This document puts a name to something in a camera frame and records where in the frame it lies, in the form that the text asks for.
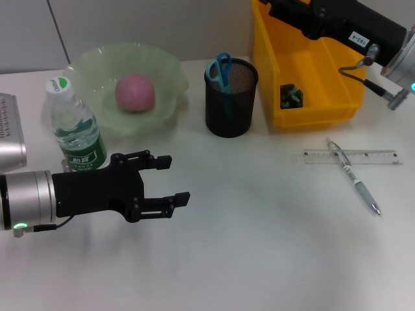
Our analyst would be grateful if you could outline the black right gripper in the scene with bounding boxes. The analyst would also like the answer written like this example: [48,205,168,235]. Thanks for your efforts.
[259,0,408,65]

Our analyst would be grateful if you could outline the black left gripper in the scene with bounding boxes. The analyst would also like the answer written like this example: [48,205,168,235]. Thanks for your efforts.
[51,150,191,224]

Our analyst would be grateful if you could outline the green plastic wrapper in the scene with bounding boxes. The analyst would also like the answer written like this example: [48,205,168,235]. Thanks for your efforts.
[279,83,304,109]

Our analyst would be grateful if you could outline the blue and teal scissors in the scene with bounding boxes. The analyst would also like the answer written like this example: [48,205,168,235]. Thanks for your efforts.
[206,52,233,95]

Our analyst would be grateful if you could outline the clear water bottle green label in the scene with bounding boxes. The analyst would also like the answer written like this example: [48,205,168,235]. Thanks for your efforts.
[44,76,108,172]

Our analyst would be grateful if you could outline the clear plastic ruler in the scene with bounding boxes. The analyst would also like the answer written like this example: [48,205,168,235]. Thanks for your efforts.
[303,148,403,167]

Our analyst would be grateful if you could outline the silver grey pen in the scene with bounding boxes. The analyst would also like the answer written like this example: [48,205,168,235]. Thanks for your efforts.
[326,138,382,216]

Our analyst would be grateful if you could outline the black mesh pen cup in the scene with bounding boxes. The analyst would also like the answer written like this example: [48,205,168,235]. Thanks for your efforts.
[204,58,259,139]

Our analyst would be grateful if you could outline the pink peach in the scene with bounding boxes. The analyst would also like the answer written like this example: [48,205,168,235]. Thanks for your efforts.
[115,74,156,113]

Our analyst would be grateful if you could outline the light green wavy fruit plate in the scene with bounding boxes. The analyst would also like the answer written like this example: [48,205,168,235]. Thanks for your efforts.
[63,41,191,139]

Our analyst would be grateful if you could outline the yellow plastic storage bin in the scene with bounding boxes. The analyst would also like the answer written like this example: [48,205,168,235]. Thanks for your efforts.
[252,0,368,131]

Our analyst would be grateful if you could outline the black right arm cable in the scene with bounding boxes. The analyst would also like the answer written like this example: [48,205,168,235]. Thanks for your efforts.
[338,63,411,111]

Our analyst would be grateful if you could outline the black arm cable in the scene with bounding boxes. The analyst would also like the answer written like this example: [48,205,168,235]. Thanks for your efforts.
[34,215,74,231]
[338,63,411,111]

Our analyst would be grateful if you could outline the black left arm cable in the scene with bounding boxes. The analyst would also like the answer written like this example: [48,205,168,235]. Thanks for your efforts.
[34,215,74,231]

